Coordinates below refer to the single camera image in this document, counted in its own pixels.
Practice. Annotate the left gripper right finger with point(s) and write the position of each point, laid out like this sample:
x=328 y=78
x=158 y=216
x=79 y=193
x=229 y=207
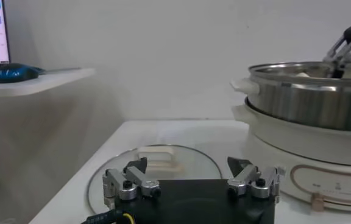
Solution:
x=254 y=182

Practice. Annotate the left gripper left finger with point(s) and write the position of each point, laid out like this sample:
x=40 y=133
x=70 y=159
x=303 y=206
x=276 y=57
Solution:
x=123 y=182

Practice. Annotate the stainless steel steamer basket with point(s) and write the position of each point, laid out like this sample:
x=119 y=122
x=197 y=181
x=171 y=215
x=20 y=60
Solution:
x=300 y=100

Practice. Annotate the cream electric cooker base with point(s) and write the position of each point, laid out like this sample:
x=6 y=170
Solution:
x=285 y=143

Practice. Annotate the white side table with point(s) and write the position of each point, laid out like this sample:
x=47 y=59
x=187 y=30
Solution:
x=41 y=82

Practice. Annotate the blue computer mouse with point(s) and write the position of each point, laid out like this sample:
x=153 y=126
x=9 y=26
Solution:
x=14 y=74

